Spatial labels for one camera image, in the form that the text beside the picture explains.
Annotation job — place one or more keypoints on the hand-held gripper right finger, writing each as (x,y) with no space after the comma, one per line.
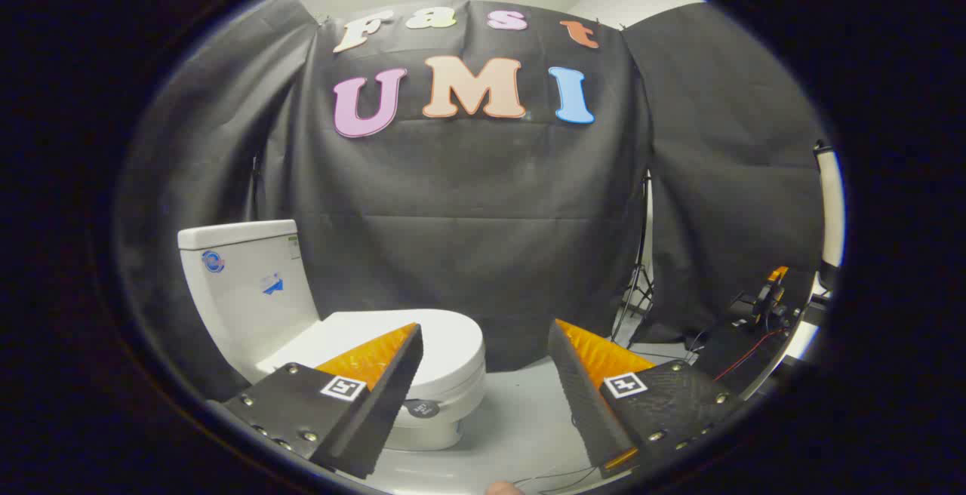
(585,404)

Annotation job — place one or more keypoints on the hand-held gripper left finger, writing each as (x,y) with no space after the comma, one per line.
(385,404)

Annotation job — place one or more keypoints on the white toilet lid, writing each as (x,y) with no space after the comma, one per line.
(445,344)

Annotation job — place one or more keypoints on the white toilet seat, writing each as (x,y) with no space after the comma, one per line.
(464,402)

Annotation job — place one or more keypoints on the white ceramic toilet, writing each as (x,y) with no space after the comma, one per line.
(241,291)

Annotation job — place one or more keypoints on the black tripod stand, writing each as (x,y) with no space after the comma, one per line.
(640,269)

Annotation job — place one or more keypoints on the orange and black device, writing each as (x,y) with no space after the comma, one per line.
(768,300)

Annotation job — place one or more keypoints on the black backdrop cloth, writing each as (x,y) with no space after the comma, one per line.
(468,201)

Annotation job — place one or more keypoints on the white light panel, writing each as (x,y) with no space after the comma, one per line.
(830,208)

